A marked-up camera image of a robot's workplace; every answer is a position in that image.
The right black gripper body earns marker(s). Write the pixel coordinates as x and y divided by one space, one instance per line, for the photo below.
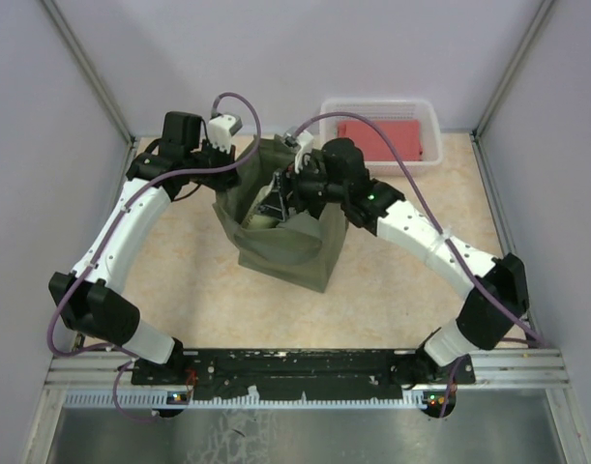
312 187

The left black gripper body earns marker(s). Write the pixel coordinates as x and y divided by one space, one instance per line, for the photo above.
209 158

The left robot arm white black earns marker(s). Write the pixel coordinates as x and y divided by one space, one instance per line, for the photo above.
89 297

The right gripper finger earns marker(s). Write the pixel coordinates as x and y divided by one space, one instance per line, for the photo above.
272 204
281 180

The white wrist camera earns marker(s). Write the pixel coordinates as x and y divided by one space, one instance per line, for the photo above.
300 145
221 129

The green canvas bag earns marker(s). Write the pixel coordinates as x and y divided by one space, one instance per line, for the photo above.
304 251

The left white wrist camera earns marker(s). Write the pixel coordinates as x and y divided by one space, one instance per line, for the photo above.
221 129

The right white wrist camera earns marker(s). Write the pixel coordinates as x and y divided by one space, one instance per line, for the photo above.
300 145

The aluminium front rail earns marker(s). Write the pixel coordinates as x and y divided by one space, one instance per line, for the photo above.
103 379

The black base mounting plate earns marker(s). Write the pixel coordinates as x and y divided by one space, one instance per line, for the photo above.
320 376

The green bottle beige cap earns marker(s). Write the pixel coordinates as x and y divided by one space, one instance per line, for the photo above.
252 221

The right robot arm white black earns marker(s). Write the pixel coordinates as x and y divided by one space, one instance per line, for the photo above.
494 290

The red folded cloth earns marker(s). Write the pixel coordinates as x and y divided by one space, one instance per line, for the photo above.
387 137

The white plastic basket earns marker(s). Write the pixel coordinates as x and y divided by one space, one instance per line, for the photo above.
389 109

